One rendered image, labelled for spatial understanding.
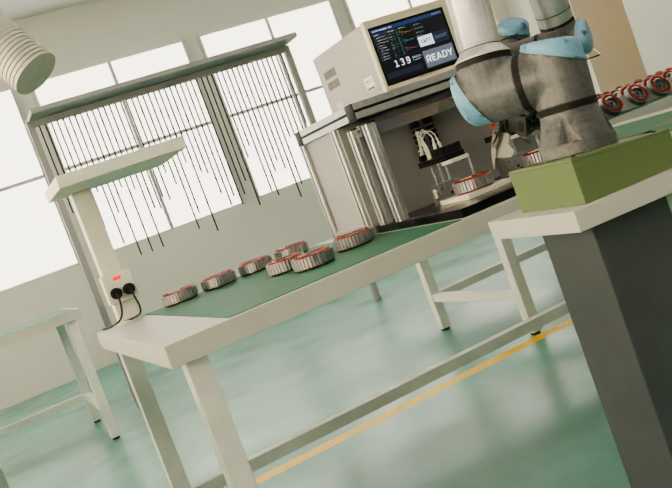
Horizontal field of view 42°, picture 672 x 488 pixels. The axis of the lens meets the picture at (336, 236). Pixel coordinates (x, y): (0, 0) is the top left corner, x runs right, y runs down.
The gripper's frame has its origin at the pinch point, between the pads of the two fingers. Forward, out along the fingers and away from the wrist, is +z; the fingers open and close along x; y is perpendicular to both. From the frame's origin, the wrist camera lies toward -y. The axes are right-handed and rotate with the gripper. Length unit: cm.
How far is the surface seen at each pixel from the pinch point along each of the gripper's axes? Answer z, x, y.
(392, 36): -19, 13, -47
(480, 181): 10.9, 1.0, -10.5
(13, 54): -24, -54, -141
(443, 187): 18.9, 4.0, -25.8
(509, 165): 21.0, 26.4, -19.0
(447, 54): -10.2, 26.4, -38.8
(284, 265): 23, -44, -42
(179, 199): 304, 224, -549
